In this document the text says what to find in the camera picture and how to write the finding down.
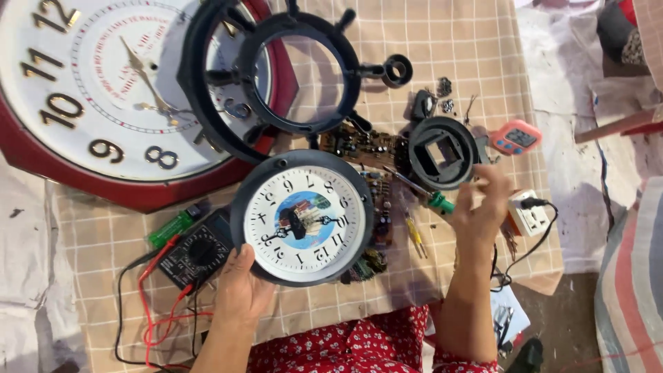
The person's right hand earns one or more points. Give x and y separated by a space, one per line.
479 217

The person's left hand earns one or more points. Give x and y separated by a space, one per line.
241 295

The person's right fingers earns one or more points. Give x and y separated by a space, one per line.
489 181

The small clock dial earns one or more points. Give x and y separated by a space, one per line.
305 186

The pink digital timer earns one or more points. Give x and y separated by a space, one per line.
515 137

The white power socket block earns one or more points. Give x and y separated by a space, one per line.
531 220

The black round clock back cover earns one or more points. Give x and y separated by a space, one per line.
420 173

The pile of small gears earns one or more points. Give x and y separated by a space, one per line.
448 105
444 86

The small yellow screwdriver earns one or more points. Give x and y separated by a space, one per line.
413 232

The small black clock movement part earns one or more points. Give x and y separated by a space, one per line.
423 105

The small brown circuit board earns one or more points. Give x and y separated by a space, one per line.
382 207

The long brown circuit board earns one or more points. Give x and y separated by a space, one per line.
362 145

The white printed paper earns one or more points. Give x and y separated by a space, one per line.
510 316

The beige checked cloth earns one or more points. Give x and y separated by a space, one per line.
466 46

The wooden stick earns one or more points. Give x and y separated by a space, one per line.
616 127

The black object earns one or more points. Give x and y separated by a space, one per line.
526 356

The grey red striped sack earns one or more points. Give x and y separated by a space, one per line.
632 290

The red floral clothing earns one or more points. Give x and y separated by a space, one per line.
357 344

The black multimeter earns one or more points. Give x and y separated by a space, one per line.
199 254

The green lighter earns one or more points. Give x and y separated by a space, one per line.
171 229

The red multimeter probe lead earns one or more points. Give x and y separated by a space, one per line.
146 305

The black multimeter probe lead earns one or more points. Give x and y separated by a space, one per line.
117 321

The black ship wheel clock frame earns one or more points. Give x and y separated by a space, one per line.
194 77

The large red wall clock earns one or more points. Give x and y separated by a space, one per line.
62 150

